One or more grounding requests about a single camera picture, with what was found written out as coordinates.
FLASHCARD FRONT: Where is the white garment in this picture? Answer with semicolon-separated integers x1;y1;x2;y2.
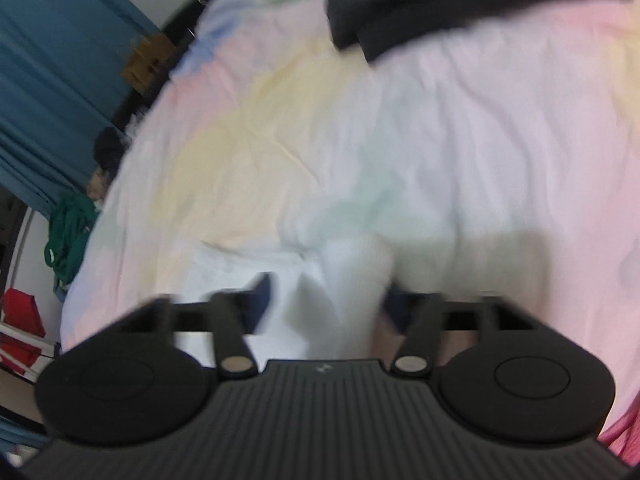
172;232;408;362

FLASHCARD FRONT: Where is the cardboard box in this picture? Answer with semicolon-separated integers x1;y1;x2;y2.
122;33;178;95

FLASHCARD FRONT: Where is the red cloth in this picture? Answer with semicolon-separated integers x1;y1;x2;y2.
0;288;46;376

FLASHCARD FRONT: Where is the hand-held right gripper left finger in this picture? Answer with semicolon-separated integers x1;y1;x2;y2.
116;272;275;380

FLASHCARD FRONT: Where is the pink cloth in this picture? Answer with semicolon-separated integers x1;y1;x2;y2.
596;396;640;465

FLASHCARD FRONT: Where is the pastel checked bed sheet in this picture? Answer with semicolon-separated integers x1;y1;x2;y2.
60;0;640;448

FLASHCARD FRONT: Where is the green cloth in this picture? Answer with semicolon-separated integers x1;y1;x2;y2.
44;193;102;299

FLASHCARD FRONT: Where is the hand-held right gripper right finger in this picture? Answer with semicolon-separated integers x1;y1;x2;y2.
381;285;537;377

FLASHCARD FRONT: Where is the blue curtain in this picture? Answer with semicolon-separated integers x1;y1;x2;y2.
0;0;162;220

